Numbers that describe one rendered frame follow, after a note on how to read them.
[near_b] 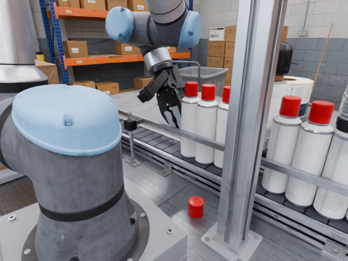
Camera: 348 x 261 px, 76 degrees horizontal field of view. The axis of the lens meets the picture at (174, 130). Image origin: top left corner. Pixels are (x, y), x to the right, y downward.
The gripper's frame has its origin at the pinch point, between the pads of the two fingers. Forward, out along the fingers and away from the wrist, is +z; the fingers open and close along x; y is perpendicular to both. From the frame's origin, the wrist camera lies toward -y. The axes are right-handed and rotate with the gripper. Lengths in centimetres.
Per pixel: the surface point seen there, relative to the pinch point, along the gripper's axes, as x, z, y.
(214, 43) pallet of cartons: 163, -115, 317
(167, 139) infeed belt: 9.9, 0.6, 2.5
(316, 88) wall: 75, 30, 456
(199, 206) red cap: -11.3, 15.2, -13.8
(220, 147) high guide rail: -14.6, 5.8, -4.1
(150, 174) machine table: 7.7, 7.7, -9.9
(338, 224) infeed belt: -31.6, 24.5, -2.6
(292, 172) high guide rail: -27.9, 13.4, -4.1
